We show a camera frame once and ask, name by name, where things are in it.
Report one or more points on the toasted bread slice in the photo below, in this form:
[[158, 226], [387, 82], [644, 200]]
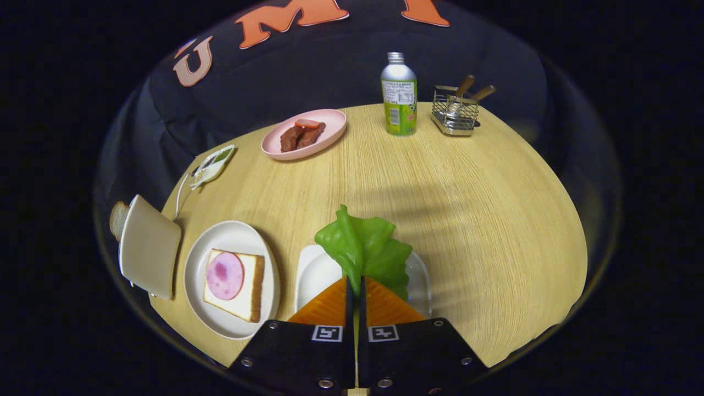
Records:
[[117, 220]]

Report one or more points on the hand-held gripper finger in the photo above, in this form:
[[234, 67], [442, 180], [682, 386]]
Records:
[[350, 330], [362, 330]]

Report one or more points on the red sausage slice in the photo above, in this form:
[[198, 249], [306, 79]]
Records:
[[307, 123]]

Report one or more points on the green lettuce leaf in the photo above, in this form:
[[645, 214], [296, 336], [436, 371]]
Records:
[[363, 247]]

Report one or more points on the pink plate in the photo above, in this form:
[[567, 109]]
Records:
[[330, 136]]

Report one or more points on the round grey-white plate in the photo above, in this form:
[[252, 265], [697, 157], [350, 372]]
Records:
[[225, 236]]

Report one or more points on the pink ham slice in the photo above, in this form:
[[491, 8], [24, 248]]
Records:
[[224, 275]]

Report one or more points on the white square plate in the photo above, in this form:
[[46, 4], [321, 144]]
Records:
[[316, 275]]

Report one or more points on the white compartment dish with beans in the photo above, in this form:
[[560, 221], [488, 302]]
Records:
[[212, 165]]

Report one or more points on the white bread slice with crust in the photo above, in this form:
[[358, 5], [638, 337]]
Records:
[[247, 297]]

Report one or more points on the silver bottle with green label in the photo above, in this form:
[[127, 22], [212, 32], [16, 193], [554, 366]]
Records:
[[399, 115]]

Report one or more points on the black backdrop cloth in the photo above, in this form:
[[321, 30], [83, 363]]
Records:
[[308, 71]]

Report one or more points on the brown meat slice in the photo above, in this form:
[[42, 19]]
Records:
[[290, 140], [311, 136]]

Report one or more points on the cream toaster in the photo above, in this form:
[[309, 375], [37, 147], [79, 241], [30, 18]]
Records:
[[148, 247]]

